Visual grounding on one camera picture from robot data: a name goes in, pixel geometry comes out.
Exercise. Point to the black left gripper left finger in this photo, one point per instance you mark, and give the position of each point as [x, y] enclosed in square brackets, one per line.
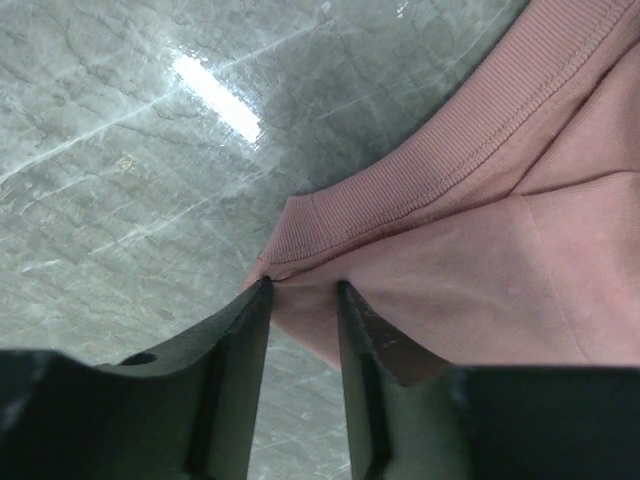
[183, 409]

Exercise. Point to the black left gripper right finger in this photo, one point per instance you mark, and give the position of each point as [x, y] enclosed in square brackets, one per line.
[412, 415]

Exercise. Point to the pink graphic t-shirt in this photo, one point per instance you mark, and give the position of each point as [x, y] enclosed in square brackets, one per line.
[506, 230]

